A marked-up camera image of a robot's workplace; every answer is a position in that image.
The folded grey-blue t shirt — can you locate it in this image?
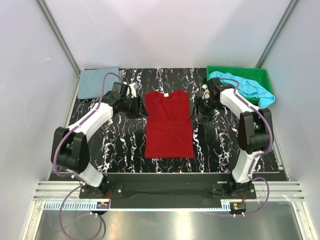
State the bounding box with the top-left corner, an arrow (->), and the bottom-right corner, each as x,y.
77,67 -> 120,100

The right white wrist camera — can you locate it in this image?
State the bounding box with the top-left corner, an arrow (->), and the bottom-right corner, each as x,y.
201,84 -> 211,100

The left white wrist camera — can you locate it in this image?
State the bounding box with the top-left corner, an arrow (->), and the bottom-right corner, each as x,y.
126,82 -> 139,98

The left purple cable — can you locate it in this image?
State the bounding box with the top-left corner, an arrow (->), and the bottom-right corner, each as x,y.
53,72 -> 126,238

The aluminium rail frame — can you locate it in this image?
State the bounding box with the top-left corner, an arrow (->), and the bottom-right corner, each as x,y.
33,181 -> 305,212

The green plastic bin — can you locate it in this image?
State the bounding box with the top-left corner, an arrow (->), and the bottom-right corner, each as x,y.
206,66 -> 273,105

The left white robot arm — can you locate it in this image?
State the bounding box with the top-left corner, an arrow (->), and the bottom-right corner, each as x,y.
51,82 -> 147,198

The red t shirt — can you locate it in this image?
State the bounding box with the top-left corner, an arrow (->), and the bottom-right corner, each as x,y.
145,89 -> 194,159

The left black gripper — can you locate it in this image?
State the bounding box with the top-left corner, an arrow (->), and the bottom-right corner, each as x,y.
121,95 -> 149,120

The crumpled cyan t shirt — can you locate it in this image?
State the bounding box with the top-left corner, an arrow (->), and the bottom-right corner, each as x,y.
207,71 -> 276,109

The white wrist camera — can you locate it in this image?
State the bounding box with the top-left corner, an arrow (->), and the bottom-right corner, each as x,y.
201,84 -> 211,100
126,82 -> 139,98

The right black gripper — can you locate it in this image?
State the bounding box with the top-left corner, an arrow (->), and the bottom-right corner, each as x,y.
189,96 -> 221,125

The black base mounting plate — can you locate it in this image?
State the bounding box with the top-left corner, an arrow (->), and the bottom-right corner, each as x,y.
79,173 -> 257,211

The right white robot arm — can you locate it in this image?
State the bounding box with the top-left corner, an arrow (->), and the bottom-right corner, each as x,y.
192,77 -> 274,199

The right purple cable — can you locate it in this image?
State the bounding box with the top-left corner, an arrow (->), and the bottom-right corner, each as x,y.
204,77 -> 275,217

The purple cable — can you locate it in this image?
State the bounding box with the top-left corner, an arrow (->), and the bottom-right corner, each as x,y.
53,72 -> 126,238
204,77 -> 275,217

